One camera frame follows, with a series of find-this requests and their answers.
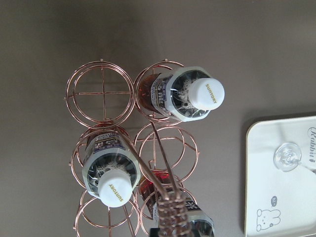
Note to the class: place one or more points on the tea bottle one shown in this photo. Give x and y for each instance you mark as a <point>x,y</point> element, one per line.
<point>183,94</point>

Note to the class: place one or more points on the tea bottle two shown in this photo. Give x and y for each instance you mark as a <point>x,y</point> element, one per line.
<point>110,170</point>

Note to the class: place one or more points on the tea bottle three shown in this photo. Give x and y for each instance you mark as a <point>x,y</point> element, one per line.
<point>197,217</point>

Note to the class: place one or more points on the clear wine glass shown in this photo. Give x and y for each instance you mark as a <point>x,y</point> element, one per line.
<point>288,156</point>

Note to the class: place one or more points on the cream rabbit tray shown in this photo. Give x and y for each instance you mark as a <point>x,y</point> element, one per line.
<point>277,203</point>

